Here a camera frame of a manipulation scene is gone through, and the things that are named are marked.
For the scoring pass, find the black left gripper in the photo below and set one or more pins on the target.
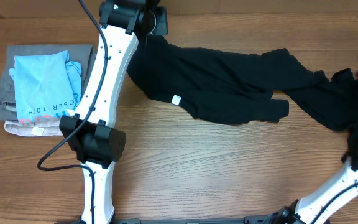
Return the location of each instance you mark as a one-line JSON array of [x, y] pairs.
[[161, 28]]

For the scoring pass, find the black t-shirt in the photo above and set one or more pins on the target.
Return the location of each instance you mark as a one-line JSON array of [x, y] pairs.
[[220, 87]]

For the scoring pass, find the light blue folded shirt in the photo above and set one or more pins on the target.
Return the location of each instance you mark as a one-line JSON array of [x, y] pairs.
[[46, 86]]

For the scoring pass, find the grey folded garment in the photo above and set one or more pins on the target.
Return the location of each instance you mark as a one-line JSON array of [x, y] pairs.
[[81, 53]]

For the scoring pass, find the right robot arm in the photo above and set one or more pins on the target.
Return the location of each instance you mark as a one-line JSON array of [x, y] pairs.
[[317, 207]]

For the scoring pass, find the black clothes pile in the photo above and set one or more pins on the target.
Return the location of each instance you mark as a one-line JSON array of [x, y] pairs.
[[334, 104]]

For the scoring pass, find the beige folded garment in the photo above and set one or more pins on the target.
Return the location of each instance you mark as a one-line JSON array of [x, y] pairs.
[[48, 127]]

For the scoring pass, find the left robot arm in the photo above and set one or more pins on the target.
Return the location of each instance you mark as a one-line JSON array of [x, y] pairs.
[[90, 130]]

